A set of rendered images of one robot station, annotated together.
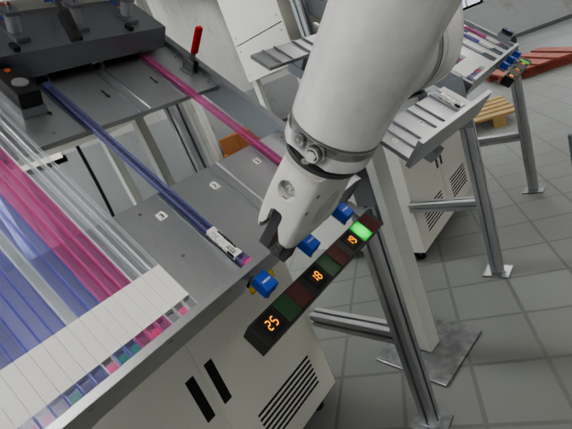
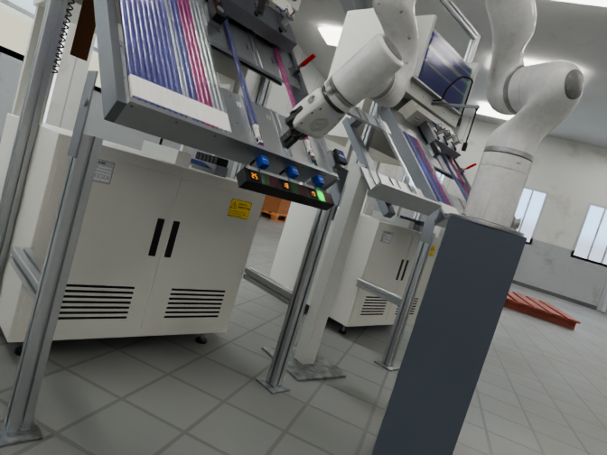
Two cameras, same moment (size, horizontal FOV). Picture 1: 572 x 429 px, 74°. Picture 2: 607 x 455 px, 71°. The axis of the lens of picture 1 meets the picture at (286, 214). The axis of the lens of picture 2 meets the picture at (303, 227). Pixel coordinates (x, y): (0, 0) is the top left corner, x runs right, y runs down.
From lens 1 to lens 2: 68 cm
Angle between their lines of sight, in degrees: 14
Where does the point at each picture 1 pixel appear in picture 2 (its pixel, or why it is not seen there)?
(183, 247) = (239, 120)
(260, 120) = not seen: hidden behind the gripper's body
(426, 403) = (279, 361)
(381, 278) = (311, 250)
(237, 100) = not seen: hidden behind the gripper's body
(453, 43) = (396, 90)
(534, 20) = (563, 289)
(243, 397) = (175, 266)
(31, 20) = not seen: outside the picture
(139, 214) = (229, 95)
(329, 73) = (351, 63)
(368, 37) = (367, 57)
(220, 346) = (189, 221)
